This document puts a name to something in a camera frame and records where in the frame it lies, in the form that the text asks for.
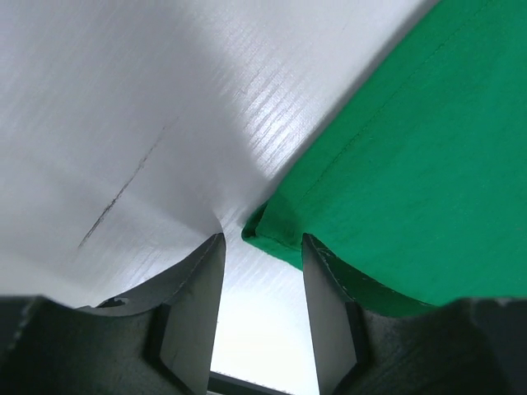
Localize green t shirt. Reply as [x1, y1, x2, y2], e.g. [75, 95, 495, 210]
[242, 1, 526, 305]

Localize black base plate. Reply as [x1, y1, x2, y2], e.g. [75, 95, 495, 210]
[208, 371, 319, 395]

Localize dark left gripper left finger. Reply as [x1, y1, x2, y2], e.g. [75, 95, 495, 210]
[1, 233, 226, 394]

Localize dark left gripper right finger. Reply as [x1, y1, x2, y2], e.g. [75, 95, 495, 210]
[301, 234, 526, 394]

